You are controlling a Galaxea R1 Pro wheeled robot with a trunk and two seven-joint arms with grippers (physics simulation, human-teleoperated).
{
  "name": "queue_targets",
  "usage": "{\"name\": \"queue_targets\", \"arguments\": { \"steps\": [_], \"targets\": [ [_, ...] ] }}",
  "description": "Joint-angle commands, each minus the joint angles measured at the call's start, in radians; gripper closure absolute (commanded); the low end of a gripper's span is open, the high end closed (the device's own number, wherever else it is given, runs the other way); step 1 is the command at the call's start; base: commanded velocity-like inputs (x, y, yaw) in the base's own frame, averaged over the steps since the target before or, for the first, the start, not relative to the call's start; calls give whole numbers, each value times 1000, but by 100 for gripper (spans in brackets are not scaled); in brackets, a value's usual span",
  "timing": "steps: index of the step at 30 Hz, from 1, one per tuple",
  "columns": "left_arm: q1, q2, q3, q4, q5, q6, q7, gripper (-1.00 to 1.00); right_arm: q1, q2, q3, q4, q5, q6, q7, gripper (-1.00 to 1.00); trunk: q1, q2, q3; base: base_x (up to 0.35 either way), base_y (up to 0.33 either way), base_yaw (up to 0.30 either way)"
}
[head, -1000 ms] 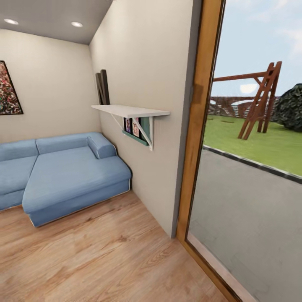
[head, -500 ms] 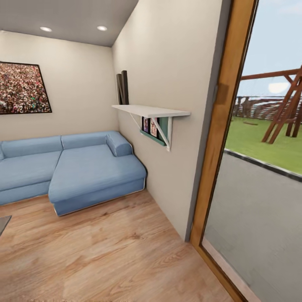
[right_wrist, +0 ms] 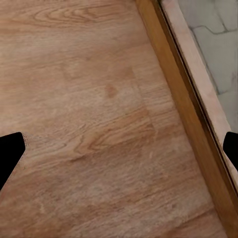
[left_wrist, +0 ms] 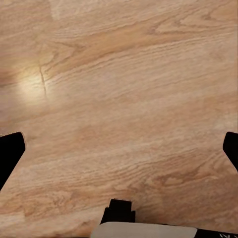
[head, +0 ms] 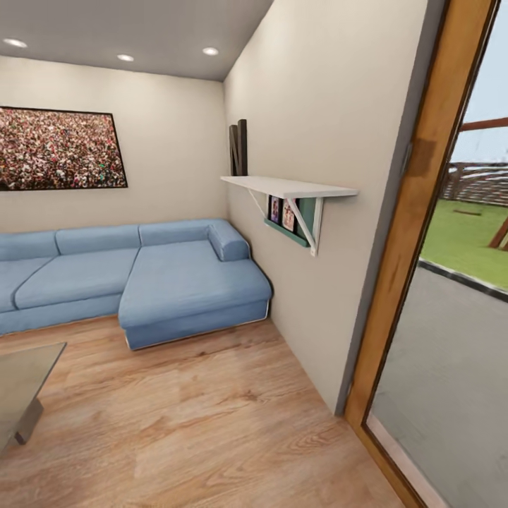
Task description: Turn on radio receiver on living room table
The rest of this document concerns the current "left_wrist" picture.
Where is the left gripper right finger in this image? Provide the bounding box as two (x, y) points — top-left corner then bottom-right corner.
(223, 132), (238, 171)

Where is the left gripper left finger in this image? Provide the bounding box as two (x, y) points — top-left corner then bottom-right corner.
(0, 132), (26, 191)

